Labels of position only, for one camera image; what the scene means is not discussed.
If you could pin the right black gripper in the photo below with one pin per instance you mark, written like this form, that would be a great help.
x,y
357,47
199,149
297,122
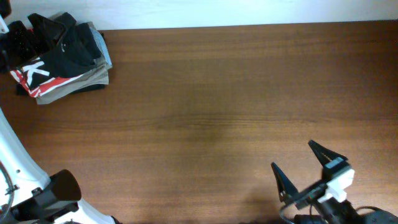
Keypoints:
x,y
286,190

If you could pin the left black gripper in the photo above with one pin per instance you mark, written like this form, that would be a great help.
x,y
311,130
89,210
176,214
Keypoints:
x,y
49,43

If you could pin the dark green t-shirt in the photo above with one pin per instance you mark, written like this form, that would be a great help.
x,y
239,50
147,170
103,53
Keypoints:
x,y
85,34

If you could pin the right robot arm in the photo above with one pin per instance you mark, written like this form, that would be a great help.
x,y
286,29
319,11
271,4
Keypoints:
x,y
333,212

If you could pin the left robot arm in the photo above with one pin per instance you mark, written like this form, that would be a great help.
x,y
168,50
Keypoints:
x,y
29,194

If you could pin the red folded t-shirt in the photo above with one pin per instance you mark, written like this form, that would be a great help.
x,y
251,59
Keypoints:
x,y
40,69

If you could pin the light blue folded garment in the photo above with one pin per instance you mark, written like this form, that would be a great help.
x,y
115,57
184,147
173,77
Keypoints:
x,y
101,44

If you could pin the black folded garment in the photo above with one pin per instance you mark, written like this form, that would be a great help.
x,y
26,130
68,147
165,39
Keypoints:
x,y
68,88

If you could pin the khaki folded garment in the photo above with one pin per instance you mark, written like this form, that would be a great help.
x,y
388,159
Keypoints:
x,y
97,75

